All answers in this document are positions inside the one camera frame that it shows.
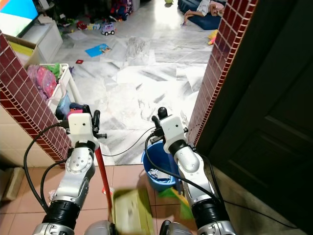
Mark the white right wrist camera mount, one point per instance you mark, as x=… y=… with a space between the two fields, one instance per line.
x=173 y=128

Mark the purple toy car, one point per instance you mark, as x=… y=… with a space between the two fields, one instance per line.
x=107 y=29

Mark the grey left robot leg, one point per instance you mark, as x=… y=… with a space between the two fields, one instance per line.
x=101 y=229

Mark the blue picture book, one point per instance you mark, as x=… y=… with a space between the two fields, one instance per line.
x=98 y=50

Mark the dark wooden door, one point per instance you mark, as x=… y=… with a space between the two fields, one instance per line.
x=264 y=98

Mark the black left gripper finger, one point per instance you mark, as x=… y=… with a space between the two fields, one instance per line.
x=86 y=109
x=96 y=117

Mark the white television cabinet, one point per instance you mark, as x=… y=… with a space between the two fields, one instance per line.
x=46 y=39

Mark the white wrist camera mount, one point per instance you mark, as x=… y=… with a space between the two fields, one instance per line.
x=173 y=128
x=80 y=127

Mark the light blue bag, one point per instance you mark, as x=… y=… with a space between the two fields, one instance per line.
x=63 y=105

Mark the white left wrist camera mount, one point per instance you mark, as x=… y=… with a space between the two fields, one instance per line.
x=80 y=127

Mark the lying child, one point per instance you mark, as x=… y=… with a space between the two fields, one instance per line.
x=208 y=8

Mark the crumpled white litter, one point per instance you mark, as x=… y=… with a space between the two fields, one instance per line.
x=54 y=195

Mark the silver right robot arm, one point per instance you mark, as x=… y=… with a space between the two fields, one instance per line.
x=193 y=166

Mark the dark blue mattress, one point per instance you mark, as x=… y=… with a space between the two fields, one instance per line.
x=205 y=22

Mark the pink backpack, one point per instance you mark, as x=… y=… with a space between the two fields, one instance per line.
x=44 y=81

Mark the small red square tile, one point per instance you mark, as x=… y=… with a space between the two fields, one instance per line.
x=79 y=61

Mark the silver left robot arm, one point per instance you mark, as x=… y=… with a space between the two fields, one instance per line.
x=73 y=191

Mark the grey right robot leg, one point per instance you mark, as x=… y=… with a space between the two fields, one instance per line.
x=175 y=230

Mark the blue plastic bucket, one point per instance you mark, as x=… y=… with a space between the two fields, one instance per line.
x=157 y=166

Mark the dark colourful backpack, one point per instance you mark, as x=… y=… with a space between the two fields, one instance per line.
x=121 y=9

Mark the flat screen television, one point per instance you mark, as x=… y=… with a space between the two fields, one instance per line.
x=17 y=14

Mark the yellow plush toy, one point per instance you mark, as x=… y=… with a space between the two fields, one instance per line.
x=213 y=37

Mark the green broom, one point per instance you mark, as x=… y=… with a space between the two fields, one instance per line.
x=186 y=208

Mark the grey robot leg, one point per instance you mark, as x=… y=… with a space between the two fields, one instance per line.
x=101 y=229
x=175 y=230

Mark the white storage rack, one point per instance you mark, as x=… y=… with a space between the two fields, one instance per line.
x=66 y=83

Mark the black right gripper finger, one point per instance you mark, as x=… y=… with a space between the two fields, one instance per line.
x=155 y=122
x=162 y=112

